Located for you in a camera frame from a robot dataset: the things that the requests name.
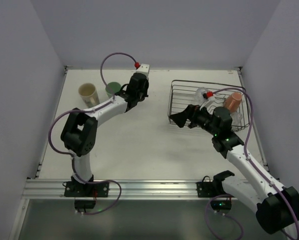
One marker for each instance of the left black controller box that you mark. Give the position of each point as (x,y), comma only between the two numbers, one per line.
(84,205)

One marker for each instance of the right black controller box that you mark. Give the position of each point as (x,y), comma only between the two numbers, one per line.
(221,205)

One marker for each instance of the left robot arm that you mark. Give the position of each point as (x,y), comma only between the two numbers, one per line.
(80,130)

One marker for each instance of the black wire dish rack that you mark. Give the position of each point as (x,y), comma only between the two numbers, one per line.
(182,94)

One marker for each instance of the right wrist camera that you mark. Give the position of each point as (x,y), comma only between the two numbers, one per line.
(207,102)

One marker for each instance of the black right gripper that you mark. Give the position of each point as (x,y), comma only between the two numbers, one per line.
(191,116)

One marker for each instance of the aluminium mounting rail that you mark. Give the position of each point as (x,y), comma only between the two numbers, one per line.
(147,190)

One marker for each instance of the light green tall cup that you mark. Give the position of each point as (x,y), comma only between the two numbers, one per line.
(112,88)

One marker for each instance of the black controller box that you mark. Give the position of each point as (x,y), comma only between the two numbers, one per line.
(221,205)
(84,205)

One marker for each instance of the pink dotted mug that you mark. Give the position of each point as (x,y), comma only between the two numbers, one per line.
(233,102)

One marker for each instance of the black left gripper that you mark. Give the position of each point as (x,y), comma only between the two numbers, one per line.
(140,90)

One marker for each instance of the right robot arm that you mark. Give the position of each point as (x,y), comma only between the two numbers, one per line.
(274,205)

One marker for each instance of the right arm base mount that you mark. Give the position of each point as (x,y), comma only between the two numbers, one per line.
(208,188)

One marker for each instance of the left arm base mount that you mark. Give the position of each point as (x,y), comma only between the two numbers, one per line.
(75,189)

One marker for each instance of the beige ceramic mug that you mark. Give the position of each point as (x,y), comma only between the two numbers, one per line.
(89,94)

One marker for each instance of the clear faceted glass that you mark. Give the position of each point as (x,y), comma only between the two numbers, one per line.
(236,118)
(201,95)

